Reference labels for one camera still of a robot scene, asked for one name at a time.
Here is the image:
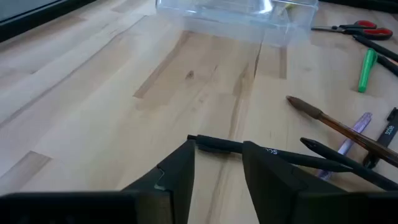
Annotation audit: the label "plain black pen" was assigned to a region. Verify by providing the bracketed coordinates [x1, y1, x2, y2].
[300, 137, 398, 191]

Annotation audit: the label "red-handled scissors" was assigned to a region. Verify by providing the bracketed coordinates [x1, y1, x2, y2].
[310, 20, 394, 41]

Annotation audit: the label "black pen white print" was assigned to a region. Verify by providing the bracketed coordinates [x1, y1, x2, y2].
[187, 134, 354, 174]

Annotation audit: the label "purple translucent pen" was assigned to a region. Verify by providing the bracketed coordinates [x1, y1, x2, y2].
[318, 112, 373, 181]

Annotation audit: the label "brown translucent pen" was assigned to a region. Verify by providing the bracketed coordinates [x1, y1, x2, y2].
[285, 95, 398, 169]

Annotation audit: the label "black pen orange accent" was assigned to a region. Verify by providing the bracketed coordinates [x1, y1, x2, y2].
[353, 34, 398, 62]

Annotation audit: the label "clear plastic supply box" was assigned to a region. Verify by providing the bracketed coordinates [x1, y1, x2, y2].
[155, 0, 320, 47]

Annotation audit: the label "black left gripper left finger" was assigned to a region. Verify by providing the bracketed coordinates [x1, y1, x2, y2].
[121, 139, 197, 224]

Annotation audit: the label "black pen with clip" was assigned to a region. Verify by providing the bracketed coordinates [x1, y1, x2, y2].
[362, 107, 398, 169]

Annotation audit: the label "green pen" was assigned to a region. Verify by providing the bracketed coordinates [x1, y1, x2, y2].
[357, 48, 379, 93]

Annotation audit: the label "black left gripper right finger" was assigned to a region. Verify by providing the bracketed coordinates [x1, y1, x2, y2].
[241, 140, 369, 224]

